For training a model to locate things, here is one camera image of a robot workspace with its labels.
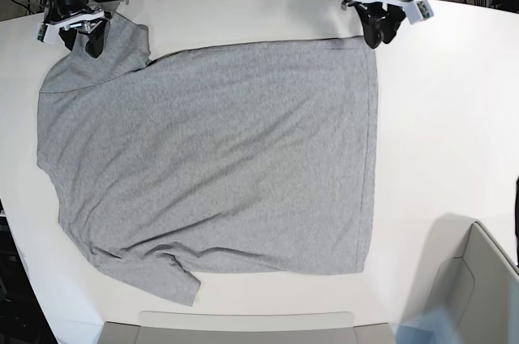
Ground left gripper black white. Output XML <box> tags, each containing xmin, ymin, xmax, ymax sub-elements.
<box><xmin>341</xmin><ymin>0</ymin><xmax>418</xmax><ymax>49</ymax></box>

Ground grey bin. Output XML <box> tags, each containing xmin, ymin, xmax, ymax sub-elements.
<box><xmin>98</xmin><ymin>311</ymin><xmax>396</xmax><ymax>343</ymax></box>
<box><xmin>423</xmin><ymin>222</ymin><xmax>518</xmax><ymax>344</ymax></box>

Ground blue cloth in bin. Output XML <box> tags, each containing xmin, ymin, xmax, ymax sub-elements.
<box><xmin>396</xmin><ymin>307</ymin><xmax>455</xmax><ymax>344</ymax></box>

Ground black object right edge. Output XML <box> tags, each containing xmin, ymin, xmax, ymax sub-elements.
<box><xmin>514</xmin><ymin>178</ymin><xmax>519</xmax><ymax>267</ymax></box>

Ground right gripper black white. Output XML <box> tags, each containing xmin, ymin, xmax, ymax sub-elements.
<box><xmin>45</xmin><ymin>0</ymin><xmax>112</xmax><ymax>58</ymax></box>

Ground grey bin at bottom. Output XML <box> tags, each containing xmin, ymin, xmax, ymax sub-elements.
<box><xmin>98</xmin><ymin>311</ymin><xmax>396</xmax><ymax>343</ymax></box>

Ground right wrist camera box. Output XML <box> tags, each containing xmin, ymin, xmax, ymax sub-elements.
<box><xmin>36</xmin><ymin>23</ymin><xmax>56</xmax><ymax>44</ymax></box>

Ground grey T-shirt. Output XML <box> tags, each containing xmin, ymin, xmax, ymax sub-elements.
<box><xmin>36</xmin><ymin>15</ymin><xmax>378</xmax><ymax>306</ymax></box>

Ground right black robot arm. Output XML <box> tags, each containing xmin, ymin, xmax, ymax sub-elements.
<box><xmin>37</xmin><ymin>0</ymin><xmax>112</xmax><ymax>58</ymax></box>

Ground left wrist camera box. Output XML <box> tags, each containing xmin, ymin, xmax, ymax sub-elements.
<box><xmin>404</xmin><ymin>0</ymin><xmax>434</xmax><ymax>24</ymax></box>

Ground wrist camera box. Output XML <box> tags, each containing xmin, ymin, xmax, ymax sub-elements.
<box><xmin>36</xmin><ymin>23</ymin><xmax>56</xmax><ymax>44</ymax></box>
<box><xmin>404</xmin><ymin>0</ymin><xmax>434</xmax><ymax>24</ymax></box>

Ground grey bin at right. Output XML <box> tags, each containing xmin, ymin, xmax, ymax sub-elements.
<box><xmin>423</xmin><ymin>222</ymin><xmax>518</xmax><ymax>344</ymax></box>

